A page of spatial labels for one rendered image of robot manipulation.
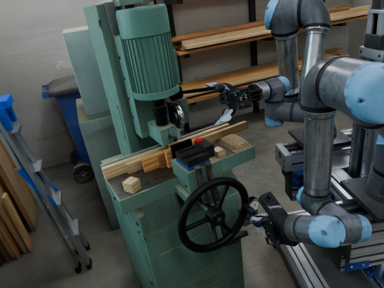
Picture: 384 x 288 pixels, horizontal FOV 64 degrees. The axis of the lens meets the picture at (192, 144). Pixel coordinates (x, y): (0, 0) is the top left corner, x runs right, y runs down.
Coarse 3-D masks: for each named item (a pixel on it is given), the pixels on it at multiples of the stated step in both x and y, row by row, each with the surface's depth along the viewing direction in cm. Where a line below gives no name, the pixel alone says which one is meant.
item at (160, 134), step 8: (152, 120) 129; (152, 128) 125; (160, 128) 120; (168, 128) 119; (152, 136) 128; (160, 136) 119; (168, 136) 120; (176, 136) 122; (160, 144) 123; (168, 144) 121
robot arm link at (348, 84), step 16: (336, 64) 67; (352, 64) 64; (368, 64) 61; (320, 80) 69; (336, 80) 65; (352, 80) 61; (368, 80) 58; (320, 96) 70; (336, 96) 65; (352, 96) 61; (368, 96) 59; (352, 112) 63; (368, 112) 60; (368, 128) 68
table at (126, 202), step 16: (224, 160) 123; (240, 160) 128; (128, 176) 120; (144, 176) 118; (160, 176) 117; (112, 192) 114; (144, 192) 109; (160, 192) 113; (176, 192) 115; (208, 192) 112; (128, 208) 108
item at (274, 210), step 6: (270, 192) 96; (258, 198) 97; (264, 198) 95; (270, 198) 94; (264, 204) 94; (270, 204) 94; (276, 204) 94; (270, 210) 92; (276, 210) 92; (282, 210) 93; (270, 216) 93; (276, 216) 91; (282, 216) 91; (276, 222) 91
